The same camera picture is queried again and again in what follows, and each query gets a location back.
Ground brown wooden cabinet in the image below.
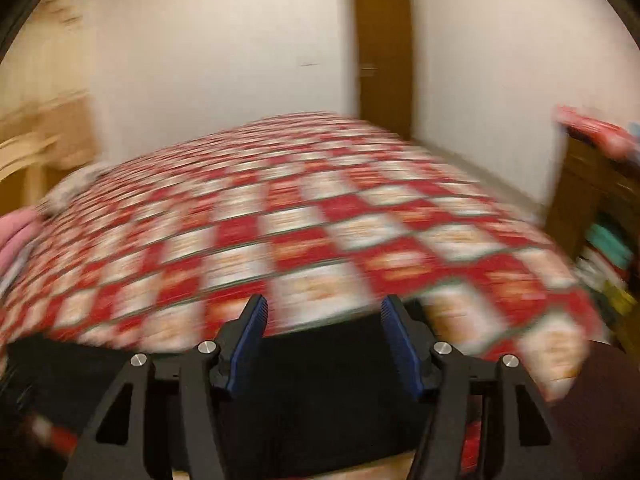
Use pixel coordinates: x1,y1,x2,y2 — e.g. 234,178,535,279
545,130,640,356

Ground cream wooden headboard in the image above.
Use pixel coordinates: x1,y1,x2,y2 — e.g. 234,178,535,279
0,91,98,213

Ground brown wooden door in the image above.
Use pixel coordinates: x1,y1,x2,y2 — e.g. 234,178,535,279
352,0,413,141

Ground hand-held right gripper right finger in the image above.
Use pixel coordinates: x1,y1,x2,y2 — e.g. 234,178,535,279
380,294,583,480

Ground black pants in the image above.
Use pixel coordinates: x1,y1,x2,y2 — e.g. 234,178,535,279
0,315,486,478

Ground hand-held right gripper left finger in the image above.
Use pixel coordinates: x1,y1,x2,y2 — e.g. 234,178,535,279
62,294,268,480

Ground red patterned cloth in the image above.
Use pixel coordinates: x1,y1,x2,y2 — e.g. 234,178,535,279
555,105,640,161

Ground red white checkered bedspread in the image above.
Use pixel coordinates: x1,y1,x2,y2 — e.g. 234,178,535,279
0,112,608,476

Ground grey patterned pillow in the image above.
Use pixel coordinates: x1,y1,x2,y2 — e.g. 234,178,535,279
37,165,108,216

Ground pink folded blanket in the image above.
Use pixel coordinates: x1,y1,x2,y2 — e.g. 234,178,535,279
0,209,43,273

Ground stack of colourful clothes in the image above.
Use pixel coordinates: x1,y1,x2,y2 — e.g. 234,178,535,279
575,210,640,321

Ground dark maroon cloth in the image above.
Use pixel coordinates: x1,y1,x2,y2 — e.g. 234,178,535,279
550,340,640,480

